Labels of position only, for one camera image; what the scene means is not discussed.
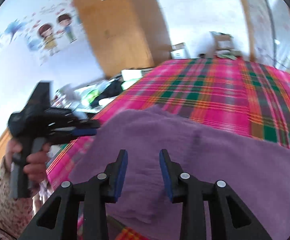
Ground clear printed door curtain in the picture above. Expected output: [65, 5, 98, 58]
[245, 0, 290, 74]

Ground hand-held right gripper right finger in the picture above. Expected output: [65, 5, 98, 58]
[159, 149, 273, 240]

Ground black cloth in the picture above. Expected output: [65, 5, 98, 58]
[90, 80, 123, 105]

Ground wooden wardrobe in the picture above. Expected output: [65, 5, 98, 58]
[71, 0, 172, 79]

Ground white paper sheet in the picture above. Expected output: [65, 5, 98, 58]
[121, 69, 145, 80]

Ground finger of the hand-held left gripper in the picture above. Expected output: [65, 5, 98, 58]
[77, 120, 101, 128]
[51, 127, 98, 144]

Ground purple fleece pants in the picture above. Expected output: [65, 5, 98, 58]
[69, 104, 290, 240]

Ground green tissue pack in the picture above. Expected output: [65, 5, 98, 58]
[81, 87, 100, 105]

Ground cartoon children wall sticker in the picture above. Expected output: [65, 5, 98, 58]
[0, 0, 83, 67]

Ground brown cardboard box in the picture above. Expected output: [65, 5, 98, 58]
[209, 31, 235, 52]

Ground pink plaid bed sheet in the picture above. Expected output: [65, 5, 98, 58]
[46, 58, 290, 240]

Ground white cardboard box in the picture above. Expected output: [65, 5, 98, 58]
[170, 42, 189, 59]

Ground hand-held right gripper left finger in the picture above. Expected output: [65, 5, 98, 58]
[20, 149, 128, 240]

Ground person's left forearm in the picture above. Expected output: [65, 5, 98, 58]
[0, 155, 35, 239]

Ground black curtain strip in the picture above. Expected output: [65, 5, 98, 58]
[259, 0, 280, 67]

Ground person's left hand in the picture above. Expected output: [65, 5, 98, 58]
[6, 140, 50, 188]

